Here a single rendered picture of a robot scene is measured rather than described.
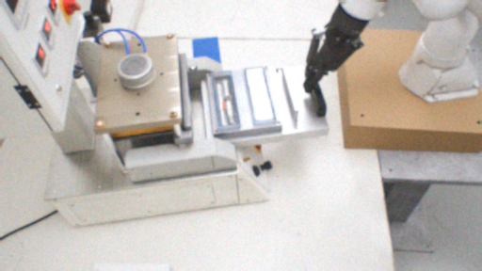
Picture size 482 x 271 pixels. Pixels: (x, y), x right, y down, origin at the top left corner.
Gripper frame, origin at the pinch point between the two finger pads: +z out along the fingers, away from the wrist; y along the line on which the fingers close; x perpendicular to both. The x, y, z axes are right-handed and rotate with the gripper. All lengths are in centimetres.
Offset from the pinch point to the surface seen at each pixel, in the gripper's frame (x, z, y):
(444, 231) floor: -7, 72, 101
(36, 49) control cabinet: -10, -7, -59
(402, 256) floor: -15, 80, 80
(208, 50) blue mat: 47, 34, -13
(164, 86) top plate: -3.6, 4.6, -35.4
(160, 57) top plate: 5.6, 4.8, -36.0
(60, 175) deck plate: -11, 32, -56
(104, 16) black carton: 65, 40, -50
